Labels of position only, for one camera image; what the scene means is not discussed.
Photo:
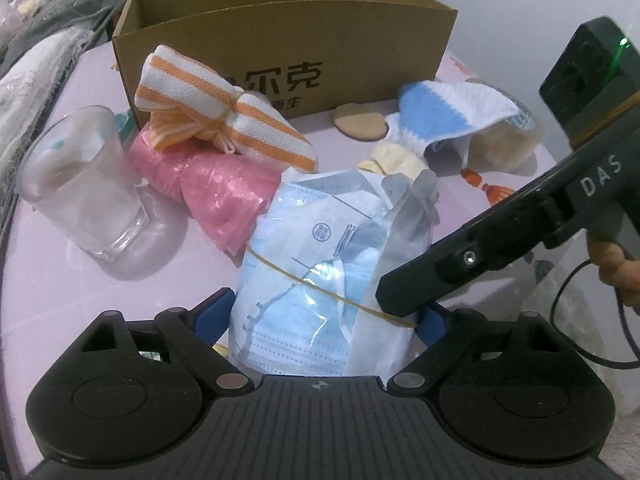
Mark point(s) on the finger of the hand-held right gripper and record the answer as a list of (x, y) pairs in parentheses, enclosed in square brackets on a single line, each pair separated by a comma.
[(440, 265)]

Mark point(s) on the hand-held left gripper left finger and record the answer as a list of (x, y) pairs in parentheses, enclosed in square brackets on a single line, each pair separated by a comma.
[(212, 320)]

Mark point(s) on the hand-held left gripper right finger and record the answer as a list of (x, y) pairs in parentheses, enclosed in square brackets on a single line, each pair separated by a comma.
[(435, 327)]

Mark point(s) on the blue face mask packet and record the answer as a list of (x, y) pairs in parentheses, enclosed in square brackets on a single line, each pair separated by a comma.
[(310, 270)]

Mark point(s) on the cream cloth with yellow trim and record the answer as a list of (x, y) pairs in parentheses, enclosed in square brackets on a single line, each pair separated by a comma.
[(395, 157)]

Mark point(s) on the pink plastic bag roll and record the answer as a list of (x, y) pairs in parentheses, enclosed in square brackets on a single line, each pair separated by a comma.
[(220, 195)]

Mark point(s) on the blue white knitted cloth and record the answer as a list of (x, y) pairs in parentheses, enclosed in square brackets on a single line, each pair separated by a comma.
[(440, 105)]

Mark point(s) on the clear glass cup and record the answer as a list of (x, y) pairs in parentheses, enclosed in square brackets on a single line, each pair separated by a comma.
[(85, 200)]

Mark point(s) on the orange striped white towel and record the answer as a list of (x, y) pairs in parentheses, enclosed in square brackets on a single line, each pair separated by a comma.
[(260, 130)]

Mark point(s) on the brown cardboard box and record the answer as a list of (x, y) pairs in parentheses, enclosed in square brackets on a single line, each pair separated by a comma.
[(300, 35)]

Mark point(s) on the person's right hand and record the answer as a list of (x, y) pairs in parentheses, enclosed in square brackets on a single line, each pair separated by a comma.
[(617, 272)]

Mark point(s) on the clear packing tape roll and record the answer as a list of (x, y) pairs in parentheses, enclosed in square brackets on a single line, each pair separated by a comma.
[(505, 145)]

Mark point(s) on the round tan coaster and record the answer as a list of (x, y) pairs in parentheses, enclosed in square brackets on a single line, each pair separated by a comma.
[(360, 122)]

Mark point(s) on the grey blanket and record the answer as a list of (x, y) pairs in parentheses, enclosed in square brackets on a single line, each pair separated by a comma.
[(75, 0)]

